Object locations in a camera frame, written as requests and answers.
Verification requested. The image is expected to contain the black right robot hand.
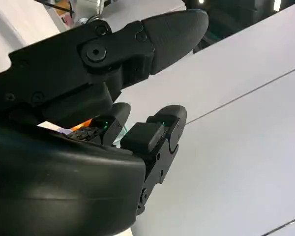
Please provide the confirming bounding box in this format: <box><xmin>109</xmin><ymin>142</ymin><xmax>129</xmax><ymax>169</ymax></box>
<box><xmin>0</xmin><ymin>9</ymin><xmax>209</xmax><ymax>236</ymax></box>

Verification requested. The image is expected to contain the orange white toy bread roll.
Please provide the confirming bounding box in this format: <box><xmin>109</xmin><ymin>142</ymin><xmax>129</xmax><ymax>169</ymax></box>
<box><xmin>71</xmin><ymin>118</ymin><xmax>93</xmax><ymax>131</ymax></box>

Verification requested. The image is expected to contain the pale green mug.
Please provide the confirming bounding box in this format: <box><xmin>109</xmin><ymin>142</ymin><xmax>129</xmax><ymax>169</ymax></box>
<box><xmin>114</xmin><ymin>127</ymin><xmax>126</xmax><ymax>148</ymax></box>

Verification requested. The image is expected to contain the pink box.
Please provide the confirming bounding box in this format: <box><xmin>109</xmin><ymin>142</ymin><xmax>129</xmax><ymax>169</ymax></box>
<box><xmin>61</xmin><ymin>13</ymin><xmax>73</xmax><ymax>25</ymax></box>

